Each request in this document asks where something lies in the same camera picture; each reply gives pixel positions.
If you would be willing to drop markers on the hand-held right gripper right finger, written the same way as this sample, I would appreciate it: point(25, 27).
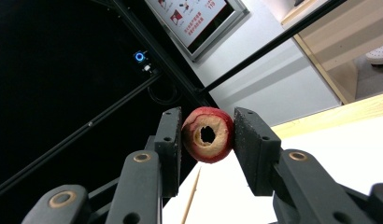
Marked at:
point(255, 149)

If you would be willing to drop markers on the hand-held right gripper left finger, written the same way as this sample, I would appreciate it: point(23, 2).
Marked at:
point(169, 155)

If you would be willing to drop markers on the thin bamboo skewer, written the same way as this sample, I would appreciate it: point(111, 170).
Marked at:
point(191, 196)

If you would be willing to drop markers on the white board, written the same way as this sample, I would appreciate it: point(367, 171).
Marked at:
point(320, 155)

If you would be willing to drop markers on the wooden table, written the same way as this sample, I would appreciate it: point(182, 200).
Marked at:
point(336, 116)

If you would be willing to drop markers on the blue lit button box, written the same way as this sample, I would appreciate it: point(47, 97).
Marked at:
point(139, 57)

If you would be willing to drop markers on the framed red white poster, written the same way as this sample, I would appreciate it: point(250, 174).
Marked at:
point(192, 18)

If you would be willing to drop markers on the light wooden cabinet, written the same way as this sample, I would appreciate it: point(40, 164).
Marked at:
point(342, 40)

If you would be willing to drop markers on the white shoe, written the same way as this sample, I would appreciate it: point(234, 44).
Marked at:
point(379, 54)

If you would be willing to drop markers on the black metal frame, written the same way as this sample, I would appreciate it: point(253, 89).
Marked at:
point(242, 64)

